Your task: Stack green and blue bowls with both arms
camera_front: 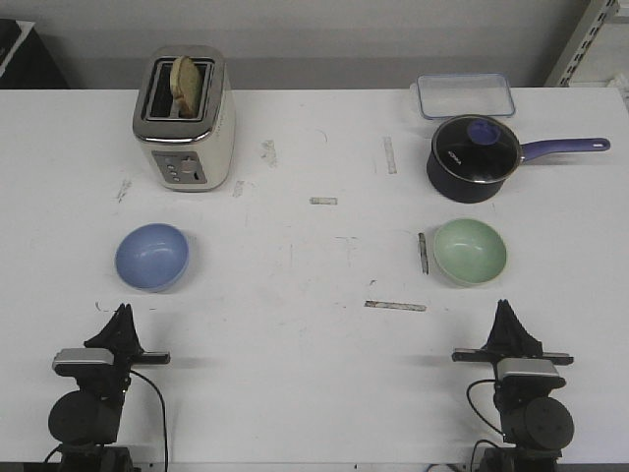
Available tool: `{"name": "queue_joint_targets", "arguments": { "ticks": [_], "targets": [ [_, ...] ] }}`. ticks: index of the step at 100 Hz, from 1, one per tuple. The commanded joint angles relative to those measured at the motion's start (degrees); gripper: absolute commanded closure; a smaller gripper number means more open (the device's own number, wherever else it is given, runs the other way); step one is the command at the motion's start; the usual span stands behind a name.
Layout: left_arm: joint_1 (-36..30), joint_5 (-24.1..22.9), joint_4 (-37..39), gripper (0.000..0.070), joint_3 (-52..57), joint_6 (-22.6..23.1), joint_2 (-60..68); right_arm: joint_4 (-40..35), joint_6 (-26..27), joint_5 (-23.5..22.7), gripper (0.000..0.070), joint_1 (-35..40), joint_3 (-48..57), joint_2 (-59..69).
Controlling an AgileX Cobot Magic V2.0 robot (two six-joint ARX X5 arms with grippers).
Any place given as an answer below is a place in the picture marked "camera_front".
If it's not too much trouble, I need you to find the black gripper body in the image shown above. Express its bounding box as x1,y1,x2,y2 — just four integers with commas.
452,348,573,365
101,347,171,382

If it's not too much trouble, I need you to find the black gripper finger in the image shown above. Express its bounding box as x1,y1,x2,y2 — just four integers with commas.
123,304,143,352
503,300,543,355
84,303,126,349
484,299,507,352

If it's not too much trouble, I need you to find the blue bowl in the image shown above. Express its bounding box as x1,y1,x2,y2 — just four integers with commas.
114,223,190,292

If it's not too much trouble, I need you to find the green bowl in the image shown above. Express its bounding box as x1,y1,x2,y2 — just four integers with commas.
432,218,508,286

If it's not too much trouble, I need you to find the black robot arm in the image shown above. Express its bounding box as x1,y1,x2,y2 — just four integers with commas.
48,303,170,471
451,299,575,471

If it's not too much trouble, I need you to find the dark blue saucepan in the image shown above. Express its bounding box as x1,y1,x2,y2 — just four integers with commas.
427,135,611,204

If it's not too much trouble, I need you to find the glass lid with blue knob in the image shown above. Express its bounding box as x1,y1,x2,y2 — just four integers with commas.
432,114,521,183

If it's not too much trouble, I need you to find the cream two-slot toaster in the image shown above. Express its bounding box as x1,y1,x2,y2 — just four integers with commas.
132,45,236,192

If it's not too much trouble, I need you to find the clear plastic food container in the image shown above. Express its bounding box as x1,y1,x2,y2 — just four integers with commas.
410,73,516,120

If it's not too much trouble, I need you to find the slice of toast bread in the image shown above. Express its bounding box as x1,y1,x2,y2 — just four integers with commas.
169,56,202,118

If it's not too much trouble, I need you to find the grey perforated metal rack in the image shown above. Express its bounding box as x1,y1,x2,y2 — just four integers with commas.
544,1,628,88

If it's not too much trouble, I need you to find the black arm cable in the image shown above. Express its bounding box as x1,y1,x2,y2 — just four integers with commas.
130,369,170,468
465,379,507,446

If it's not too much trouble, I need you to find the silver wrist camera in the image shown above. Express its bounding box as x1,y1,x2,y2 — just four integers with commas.
496,358,566,389
52,348,114,378

